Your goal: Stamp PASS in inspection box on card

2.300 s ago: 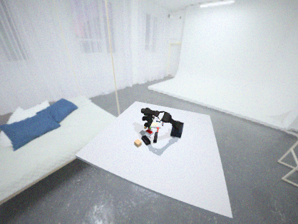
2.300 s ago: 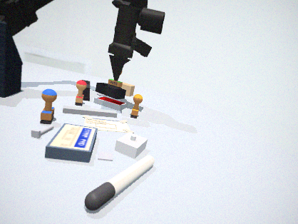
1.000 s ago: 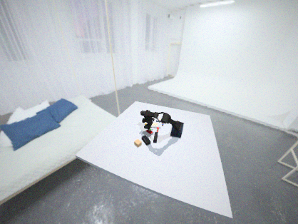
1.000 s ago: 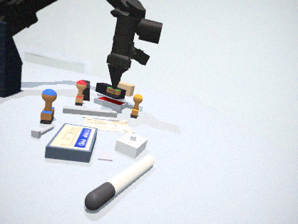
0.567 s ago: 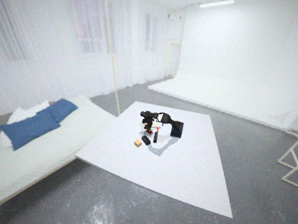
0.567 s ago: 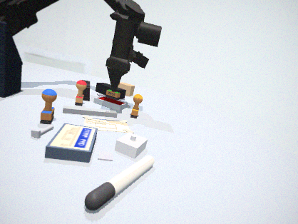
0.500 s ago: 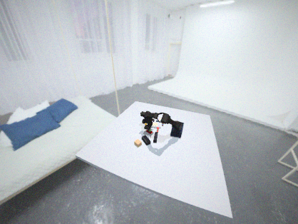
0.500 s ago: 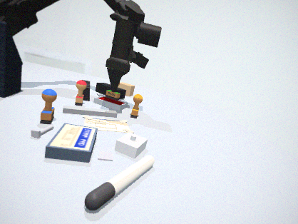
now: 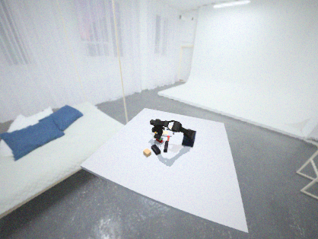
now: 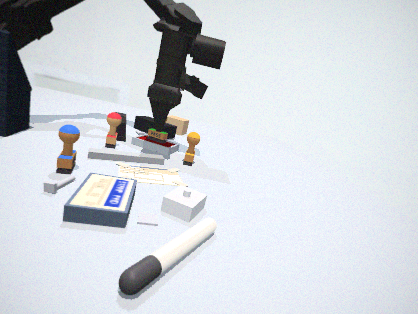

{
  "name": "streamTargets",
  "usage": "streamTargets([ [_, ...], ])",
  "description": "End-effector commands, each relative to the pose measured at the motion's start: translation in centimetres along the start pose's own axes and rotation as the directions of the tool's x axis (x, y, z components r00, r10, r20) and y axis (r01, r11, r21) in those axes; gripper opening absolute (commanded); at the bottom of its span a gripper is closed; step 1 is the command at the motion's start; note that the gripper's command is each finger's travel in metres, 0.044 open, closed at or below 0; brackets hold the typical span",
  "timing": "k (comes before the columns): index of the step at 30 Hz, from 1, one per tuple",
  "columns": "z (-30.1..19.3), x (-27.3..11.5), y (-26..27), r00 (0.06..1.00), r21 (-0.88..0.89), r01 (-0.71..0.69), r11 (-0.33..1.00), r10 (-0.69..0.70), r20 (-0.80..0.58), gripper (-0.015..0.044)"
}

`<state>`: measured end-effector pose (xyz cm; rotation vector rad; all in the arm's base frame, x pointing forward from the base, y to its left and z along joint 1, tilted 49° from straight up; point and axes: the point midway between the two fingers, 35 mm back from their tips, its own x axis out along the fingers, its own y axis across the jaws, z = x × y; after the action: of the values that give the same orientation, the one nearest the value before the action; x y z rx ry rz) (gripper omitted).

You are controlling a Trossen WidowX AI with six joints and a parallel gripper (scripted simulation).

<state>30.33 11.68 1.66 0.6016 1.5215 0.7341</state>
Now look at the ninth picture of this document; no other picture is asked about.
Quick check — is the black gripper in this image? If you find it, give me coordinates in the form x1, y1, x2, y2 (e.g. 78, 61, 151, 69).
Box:
154, 127, 165, 139

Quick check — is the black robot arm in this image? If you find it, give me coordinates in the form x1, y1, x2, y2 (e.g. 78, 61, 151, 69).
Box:
150, 119, 195, 139

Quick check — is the beige cube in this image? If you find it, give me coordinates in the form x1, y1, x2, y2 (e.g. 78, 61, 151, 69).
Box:
143, 148, 151, 157

